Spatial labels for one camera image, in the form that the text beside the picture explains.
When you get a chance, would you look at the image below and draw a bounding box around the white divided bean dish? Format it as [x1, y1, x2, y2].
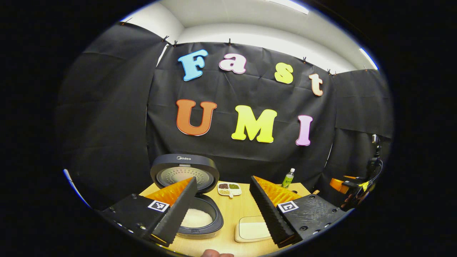
[217, 182, 242, 198]

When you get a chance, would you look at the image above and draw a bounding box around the clear plastic tray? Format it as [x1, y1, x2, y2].
[234, 216, 272, 243]

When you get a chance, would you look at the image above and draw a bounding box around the black backdrop cloth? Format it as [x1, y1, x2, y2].
[57, 21, 393, 211]

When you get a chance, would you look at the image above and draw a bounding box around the white rice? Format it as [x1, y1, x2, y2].
[180, 209, 213, 229]

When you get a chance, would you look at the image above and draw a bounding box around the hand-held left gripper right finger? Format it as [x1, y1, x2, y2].
[249, 176, 347, 248]

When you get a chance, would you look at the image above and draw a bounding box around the dark grey rice cooker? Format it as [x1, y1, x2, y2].
[150, 154, 224, 240]

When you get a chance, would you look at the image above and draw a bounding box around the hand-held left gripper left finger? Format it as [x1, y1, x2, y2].
[101, 177, 198, 247]

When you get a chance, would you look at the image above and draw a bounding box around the green drink bottle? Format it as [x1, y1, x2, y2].
[282, 168, 295, 189]

